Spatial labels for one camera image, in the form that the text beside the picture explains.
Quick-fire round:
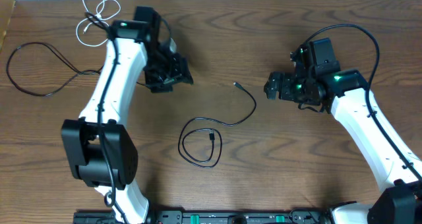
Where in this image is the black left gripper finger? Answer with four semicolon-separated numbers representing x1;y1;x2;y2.
179;57;194;84
150;84;173;93

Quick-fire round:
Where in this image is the black USB cable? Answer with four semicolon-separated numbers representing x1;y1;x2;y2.
5;42;103;98
177;81;257;169

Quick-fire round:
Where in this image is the white USB cable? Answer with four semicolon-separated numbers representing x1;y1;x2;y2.
75;0;122;47

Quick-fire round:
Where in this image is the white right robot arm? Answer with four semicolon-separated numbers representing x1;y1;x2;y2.
264;35;421;223

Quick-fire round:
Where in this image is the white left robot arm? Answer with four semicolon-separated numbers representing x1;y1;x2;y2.
61;7;193;223

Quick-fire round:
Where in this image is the cardboard side panel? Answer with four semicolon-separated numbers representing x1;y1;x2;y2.
0;0;16;48

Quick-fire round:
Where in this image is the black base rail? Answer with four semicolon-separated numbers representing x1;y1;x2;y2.
72;210;334;224

